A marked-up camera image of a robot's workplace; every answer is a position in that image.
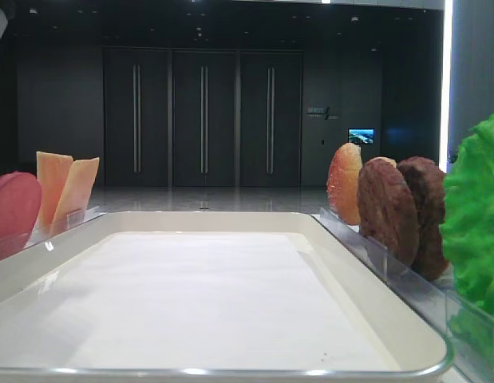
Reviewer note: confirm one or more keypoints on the brown meat patty inner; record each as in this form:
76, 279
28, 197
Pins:
387, 210

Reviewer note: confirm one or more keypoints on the brown meat patty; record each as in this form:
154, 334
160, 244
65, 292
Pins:
425, 181
387, 210

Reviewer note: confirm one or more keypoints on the orange cheese slice inner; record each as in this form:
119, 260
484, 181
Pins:
75, 194

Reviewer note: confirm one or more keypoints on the orange cheese slice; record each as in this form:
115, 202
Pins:
75, 194
52, 173

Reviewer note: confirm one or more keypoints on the brown meat patty outer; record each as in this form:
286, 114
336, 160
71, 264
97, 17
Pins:
425, 181

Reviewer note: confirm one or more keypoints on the orange cheese slice outer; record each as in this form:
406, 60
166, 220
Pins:
52, 173

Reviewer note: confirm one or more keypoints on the green lettuce leaf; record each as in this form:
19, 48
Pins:
468, 230

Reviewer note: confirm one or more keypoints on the red tomato slice front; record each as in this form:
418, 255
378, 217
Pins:
20, 201

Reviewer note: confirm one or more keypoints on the bun half inner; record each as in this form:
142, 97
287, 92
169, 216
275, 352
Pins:
342, 183

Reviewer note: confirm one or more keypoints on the bun half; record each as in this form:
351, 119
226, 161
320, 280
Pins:
387, 160
342, 183

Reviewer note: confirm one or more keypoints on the dark door right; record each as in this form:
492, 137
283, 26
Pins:
271, 98

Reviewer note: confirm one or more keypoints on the dark door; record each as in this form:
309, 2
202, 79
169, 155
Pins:
203, 120
136, 118
271, 98

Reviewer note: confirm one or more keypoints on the dark door middle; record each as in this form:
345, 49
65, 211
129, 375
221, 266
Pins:
203, 120

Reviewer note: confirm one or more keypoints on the bun half outer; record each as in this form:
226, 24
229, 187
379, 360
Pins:
387, 160

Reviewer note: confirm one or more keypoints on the dark door left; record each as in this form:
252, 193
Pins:
136, 118

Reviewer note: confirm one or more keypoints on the white rectangular tray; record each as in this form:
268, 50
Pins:
207, 297

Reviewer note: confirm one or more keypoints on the small wall screen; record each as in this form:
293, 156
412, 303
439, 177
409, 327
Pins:
361, 136

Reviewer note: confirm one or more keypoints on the clear left divider rail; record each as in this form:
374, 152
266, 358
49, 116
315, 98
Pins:
12, 244

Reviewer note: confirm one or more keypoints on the clear divider rail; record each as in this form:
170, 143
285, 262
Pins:
12, 244
469, 328

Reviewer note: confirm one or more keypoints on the clear right divider rail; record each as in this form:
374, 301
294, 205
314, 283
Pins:
469, 328

